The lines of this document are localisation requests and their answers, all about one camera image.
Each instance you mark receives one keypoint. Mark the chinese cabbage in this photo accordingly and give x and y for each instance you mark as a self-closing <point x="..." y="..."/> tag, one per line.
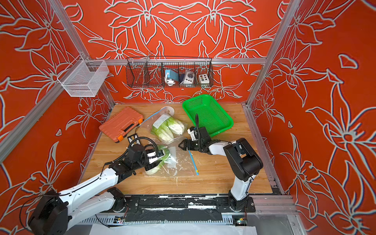
<point x="154" y="167"/>

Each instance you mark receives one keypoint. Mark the blue white device in basket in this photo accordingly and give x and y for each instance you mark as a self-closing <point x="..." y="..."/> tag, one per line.
<point x="171" y="77"/>

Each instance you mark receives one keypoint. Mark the clear zip-top bag blue seal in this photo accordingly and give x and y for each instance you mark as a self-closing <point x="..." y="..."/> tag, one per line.
<point x="180" y="164"/>

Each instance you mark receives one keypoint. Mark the white tape roll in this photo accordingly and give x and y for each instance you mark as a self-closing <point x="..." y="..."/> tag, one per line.
<point x="168" y="110"/>

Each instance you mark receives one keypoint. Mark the white round dial device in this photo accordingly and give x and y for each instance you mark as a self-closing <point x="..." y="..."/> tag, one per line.
<point x="187" y="78"/>

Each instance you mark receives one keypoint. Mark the clear acrylic wall bin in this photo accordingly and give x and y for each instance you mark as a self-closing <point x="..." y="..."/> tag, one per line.
<point x="84" y="78"/>

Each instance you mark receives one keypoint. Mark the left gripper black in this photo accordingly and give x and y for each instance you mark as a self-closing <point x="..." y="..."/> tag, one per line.
<point x="149" y="167"/>

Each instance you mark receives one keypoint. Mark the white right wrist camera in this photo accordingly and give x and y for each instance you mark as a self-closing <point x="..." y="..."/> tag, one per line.
<point x="194" y="133"/>

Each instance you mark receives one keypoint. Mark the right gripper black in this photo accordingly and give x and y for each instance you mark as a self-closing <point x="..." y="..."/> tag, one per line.
<point x="186" y="145"/>

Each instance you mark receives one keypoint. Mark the orange plastic tool case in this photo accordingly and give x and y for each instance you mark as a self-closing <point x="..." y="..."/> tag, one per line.
<point x="118" y="126"/>

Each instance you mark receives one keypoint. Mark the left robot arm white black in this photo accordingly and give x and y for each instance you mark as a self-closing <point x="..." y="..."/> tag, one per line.
<point x="56" y="212"/>

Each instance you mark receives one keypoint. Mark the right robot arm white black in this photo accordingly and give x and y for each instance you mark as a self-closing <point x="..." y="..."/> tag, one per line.
<point x="244" y="161"/>

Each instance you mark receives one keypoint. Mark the white button box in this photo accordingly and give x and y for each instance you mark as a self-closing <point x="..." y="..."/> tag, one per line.
<point x="203" y="79"/>

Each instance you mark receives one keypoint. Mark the black wire wall basket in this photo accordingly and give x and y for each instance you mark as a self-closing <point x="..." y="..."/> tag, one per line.
<point x="148" y="72"/>

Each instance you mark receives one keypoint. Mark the green plastic basket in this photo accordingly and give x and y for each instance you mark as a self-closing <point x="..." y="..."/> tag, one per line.
<point x="210" y="113"/>

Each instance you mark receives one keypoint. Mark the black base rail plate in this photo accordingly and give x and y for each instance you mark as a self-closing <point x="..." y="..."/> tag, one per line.
<point x="200" y="209"/>

